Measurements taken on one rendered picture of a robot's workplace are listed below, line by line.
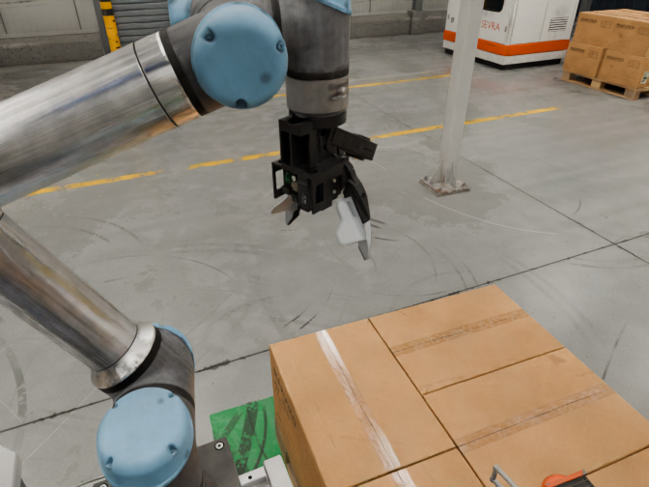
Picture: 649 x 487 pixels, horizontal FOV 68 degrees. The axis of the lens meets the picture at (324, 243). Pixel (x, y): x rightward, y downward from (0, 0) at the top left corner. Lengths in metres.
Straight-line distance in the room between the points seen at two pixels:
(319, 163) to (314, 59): 0.13
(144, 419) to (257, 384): 1.72
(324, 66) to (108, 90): 0.24
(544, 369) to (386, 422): 0.60
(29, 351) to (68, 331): 2.22
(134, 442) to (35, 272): 0.24
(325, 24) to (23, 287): 0.47
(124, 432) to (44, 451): 1.76
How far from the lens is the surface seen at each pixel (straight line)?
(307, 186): 0.59
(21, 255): 0.68
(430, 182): 4.15
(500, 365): 1.81
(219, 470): 0.90
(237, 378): 2.43
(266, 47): 0.40
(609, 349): 2.92
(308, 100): 0.57
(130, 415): 0.71
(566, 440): 1.68
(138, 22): 9.68
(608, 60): 7.80
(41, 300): 0.69
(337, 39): 0.56
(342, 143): 0.63
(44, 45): 9.66
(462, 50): 3.85
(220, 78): 0.40
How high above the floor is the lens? 1.79
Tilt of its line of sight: 33 degrees down
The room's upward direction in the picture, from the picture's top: straight up
